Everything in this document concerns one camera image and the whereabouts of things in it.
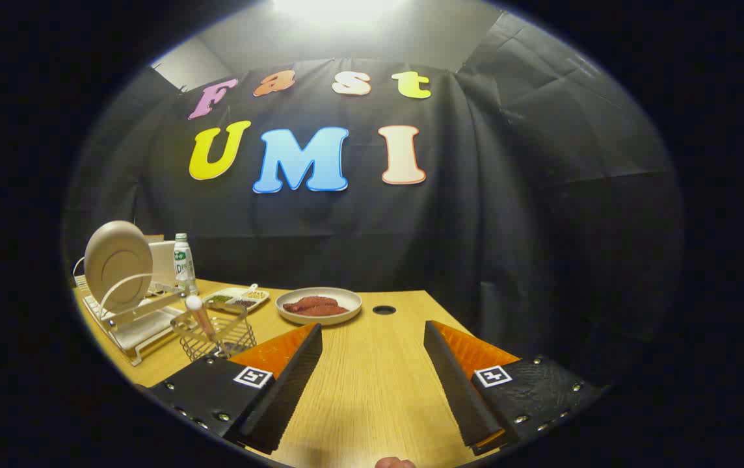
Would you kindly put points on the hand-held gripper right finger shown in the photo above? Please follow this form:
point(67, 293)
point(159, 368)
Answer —
point(456, 383)

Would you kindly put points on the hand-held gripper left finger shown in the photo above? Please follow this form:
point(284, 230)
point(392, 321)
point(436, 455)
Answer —
point(287, 383)

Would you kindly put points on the beige round plate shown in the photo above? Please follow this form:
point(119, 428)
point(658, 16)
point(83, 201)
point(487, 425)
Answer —
point(118, 260)

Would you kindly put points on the beige plate with meat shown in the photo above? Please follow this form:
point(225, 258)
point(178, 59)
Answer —
point(349, 300)

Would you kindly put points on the red meat piece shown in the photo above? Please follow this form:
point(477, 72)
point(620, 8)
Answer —
point(310, 302)
point(330, 311)

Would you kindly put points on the white divided bean tray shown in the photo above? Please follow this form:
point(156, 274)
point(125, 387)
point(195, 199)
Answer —
point(242, 301)

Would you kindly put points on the white drip tray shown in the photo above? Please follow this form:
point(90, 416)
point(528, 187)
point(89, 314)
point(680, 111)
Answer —
point(144, 336)

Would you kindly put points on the black backdrop cloth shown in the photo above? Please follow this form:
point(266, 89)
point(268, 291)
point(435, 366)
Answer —
point(476, 227)

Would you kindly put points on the white and green drink bottle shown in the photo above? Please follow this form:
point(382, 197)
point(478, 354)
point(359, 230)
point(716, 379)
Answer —
point(183, 263)

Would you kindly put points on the white toaster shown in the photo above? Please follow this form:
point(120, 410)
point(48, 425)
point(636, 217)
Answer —
point(162, 260)

